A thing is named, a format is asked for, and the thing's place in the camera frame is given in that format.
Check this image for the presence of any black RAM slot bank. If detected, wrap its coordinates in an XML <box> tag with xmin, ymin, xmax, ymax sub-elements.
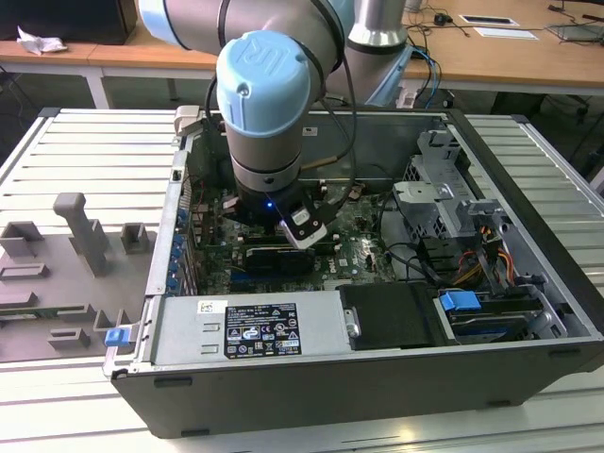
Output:
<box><xmin>242</xmin><ymin>232</ymin><xmax>341</xmax><ymax>251</ymax></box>

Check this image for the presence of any crumpled white paper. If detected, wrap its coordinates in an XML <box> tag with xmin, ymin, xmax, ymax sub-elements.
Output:
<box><xmin>15</xmin><ymin>25</ymin><xmax>68</xmax><ymax>57</ymax></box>

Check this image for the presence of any wooden desk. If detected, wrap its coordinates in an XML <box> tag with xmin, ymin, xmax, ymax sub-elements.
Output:
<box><xmin>0</xmin><ymin>0</ymin><xmax>604</xmax><ymax>112</ymax></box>

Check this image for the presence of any black open PC case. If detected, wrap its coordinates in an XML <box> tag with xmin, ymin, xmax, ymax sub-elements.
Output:
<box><xmin>102</xmin><ymin>104</ymin><xmax>604</xmax><ymax>440</ymax></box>

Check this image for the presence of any grey case latch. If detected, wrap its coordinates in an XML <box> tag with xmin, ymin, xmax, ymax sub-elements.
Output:
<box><xmin>173</xmin><ymin>104</ymin><xmax>205</xmax><ymax>139</ymax></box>

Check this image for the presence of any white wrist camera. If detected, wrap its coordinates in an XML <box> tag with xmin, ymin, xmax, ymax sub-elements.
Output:
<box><xmin>281</xmin><ymin>207</ymin><xmax>330</xmax><ymax>250</ymax></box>

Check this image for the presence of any white desk cable grommet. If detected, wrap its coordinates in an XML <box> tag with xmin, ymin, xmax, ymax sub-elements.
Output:
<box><xmin>460</xmin><ymin>13</ymin><xmax>519</xmax><ymax>26</ymax></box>

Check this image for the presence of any grey power supply unit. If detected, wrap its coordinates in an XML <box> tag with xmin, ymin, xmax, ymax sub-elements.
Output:
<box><xmin>153</xmin><ymin>290</ymin><xmax>354</xmax><ymax>368</ymax></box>

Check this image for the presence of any black computer on desk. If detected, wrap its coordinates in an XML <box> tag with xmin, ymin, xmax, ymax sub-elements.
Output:
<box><xmin>0</xmin><ymin>0</ymin><xmax>140</xmax><ymax>46</ymax></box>

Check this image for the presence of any green RAM stick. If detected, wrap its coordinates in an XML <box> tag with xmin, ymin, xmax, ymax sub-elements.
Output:
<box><xmin>0</xmin><ymin>306</ymin><xmax>89</xmax><ymax>318</ymax></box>

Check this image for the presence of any grey parts rack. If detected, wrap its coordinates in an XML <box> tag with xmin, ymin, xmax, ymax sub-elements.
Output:
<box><xmin>0</xmin><ymin>192</ymin><xmax>159</xmax><ymax>364</ymax></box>

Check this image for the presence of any grey metal drive cage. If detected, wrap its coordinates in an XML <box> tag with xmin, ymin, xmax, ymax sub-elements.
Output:
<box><xmin>391</xmin><ymin>129</ymin><xmax>516</xmax><ymax>243</ymax></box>

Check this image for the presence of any blue cable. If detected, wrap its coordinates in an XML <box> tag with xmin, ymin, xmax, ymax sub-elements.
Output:
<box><xmin>417</xmin><ymin>46</ymin><xmax>445</xmax><ymax>110</ymax></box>

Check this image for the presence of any white paper sheet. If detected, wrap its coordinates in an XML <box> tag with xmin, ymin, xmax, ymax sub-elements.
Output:
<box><xmin>472</xmin><ymin>25</ymin><xmax>540</xmax><ymax>42</ymax></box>

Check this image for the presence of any hard disk in blue carrier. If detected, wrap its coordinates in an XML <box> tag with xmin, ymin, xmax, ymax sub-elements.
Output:
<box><xmin>437</xmin><ymin>291</ymin><xmax>544</xmax><ymax>344</ymax></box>

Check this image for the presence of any black graphics card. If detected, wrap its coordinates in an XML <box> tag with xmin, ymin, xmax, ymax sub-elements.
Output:
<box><xmin>243</xmin><ymin>243</ymin><xmax>317</xmax><ymax>276</ymax></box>

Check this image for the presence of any green motherboard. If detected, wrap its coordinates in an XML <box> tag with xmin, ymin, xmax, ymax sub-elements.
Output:
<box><xmin>188</xmin><ymin>181</ymin><xmax>402</xmax><ymax>294</ymax></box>

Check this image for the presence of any coloured power wire bundle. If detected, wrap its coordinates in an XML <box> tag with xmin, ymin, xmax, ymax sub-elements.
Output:
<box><xmin>453</xmin><ymin>226</ymin><xmax>516</xmax><ymax>287</ymax></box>

